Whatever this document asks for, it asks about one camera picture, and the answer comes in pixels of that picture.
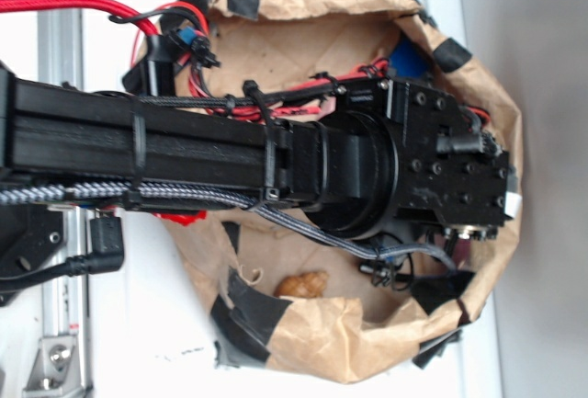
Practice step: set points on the blue foam block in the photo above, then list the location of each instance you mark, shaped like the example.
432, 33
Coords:
407, 61

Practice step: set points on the aluminium extrusion rail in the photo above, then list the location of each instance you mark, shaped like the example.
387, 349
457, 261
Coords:
65, 300

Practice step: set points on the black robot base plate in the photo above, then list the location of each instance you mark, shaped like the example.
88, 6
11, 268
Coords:
30, 236

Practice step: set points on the brown paper bag bin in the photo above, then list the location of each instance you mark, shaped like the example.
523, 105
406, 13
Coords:
236, 259

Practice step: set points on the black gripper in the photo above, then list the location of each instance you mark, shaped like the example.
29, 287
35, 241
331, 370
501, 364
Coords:
400, 158

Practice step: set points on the metal corner bracket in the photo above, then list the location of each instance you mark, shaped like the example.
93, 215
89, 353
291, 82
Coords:
56, 371

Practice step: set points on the tan ridged shell toy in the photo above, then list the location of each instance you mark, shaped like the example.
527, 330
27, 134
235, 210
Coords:
307, 285

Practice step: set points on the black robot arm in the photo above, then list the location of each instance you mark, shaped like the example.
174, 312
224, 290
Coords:
59, 143

